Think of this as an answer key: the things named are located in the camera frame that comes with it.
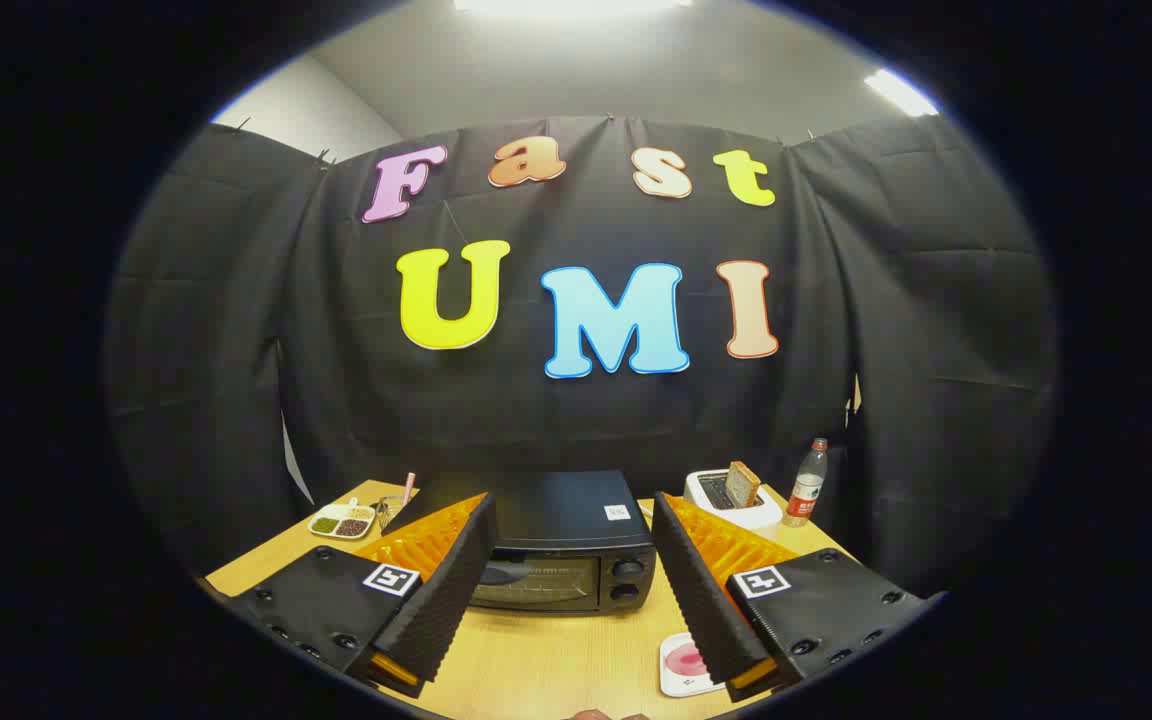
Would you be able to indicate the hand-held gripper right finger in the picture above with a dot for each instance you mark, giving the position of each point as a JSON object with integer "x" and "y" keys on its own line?
{"x": 701, "y": 600}

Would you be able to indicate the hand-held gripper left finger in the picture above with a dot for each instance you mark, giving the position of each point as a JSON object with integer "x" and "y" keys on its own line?
{"x": 451, "y": 590}

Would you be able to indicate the pink round ham slice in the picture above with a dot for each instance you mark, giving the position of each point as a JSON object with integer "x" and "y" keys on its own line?
{"x": 684, "y": 661}

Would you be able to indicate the white square plate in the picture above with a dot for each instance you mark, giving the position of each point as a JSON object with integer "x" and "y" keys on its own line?
{"x": 676, "y": 682}

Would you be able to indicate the black toaster oven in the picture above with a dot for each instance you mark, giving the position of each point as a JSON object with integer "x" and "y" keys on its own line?
{"x": 566, "y": 510}

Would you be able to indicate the white pop-up toaster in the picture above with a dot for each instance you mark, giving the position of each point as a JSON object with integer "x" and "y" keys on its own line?
{"x": 751, "y": 515}

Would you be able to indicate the clear glass cup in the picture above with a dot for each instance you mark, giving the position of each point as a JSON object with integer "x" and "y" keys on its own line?
{"x": 389, "y": 512}

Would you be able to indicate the pink straw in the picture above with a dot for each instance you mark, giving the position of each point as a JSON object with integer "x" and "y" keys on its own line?
{"x": 408, "y": 488}

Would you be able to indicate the brown bread slice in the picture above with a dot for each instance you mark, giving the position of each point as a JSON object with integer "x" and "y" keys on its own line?
{"x": 742, "y": 485}

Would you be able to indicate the white divided dish of beans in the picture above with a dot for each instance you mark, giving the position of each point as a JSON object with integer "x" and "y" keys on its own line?
{"x": 341, "y": 523}

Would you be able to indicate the clear water bottle red label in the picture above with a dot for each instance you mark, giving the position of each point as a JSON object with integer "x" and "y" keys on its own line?
{"x": 804, "y": 495}

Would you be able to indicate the black backdrop cloth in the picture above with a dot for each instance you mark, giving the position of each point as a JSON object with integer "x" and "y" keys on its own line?
{"x": 576, "y": 420}

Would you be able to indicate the ceiling light panel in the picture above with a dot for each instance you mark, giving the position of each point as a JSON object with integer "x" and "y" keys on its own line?
{"x": 576, "y": 5}
{"x": 901, "y": 92}

